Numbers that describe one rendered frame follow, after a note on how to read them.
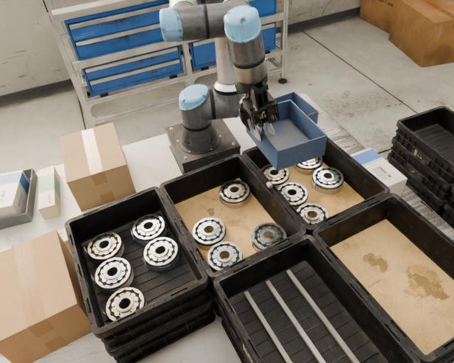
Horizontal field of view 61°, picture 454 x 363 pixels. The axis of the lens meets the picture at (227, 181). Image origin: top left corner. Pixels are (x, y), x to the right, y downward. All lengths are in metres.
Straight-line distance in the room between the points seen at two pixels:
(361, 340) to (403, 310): 0.14
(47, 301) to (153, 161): 0.77
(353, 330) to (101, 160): 1.03
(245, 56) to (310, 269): 0.61
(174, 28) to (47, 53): 2.97
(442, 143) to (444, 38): 1.81
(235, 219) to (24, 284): 0.64
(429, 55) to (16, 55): 3.54
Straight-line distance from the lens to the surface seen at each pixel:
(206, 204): 1.29
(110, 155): 1.54
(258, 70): 0.89
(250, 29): 0.85
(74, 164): 1.55
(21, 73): 3.93
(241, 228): 1.21
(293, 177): 1.37
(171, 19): 0.94
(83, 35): 2.89
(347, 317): 1.08
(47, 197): 1.62
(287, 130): 1.18
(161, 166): 1.67
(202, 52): 3.12
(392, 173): 1.50
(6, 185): 1.71
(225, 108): 1.45
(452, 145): 2.22
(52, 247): 1.30
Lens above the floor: 1.78
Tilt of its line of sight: 44 degrees down
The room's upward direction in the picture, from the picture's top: 6 degrees counter-clockwise
